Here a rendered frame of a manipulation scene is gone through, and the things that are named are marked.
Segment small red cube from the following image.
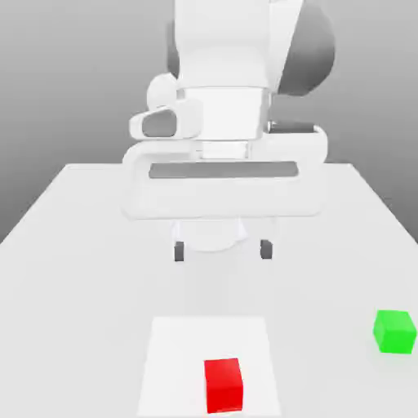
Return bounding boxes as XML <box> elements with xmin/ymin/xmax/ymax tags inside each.
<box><xmin>203</xmin><ymin>358</ymin><xmax>245</xmax><ymax>415</ymax></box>

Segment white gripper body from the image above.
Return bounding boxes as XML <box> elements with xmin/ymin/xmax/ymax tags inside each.
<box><xmin>120</xmin><ymin>126</ymin><xmax>329</xmax><ymax>221</ymax></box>

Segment small green cube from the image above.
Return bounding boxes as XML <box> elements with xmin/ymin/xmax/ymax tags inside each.
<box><xmin>372</xmin><ymin>309</ymin><xmax>418</xmax><ymax>354</ymax></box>

